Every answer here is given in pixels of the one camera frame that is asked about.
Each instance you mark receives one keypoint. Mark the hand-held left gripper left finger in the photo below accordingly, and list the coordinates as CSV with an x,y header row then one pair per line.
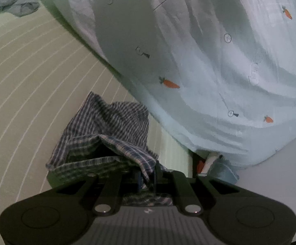
x,y
138,181

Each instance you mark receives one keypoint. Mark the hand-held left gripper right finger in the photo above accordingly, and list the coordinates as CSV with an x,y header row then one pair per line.
x,y
156,180

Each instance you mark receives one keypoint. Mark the blue checked shirt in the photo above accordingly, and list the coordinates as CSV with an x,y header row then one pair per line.
x,y
107,122

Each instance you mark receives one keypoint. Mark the white tube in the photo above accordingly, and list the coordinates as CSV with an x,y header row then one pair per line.
x,y
210,163

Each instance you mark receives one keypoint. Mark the small blue cloth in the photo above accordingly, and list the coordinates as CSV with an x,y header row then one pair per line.
x,y
226,174

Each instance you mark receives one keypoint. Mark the light blue carrot-print blanket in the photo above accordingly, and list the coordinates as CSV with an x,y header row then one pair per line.
x,y
189,43

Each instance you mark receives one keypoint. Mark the green striped mat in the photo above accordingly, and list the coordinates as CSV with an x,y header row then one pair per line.
x,y
35,81

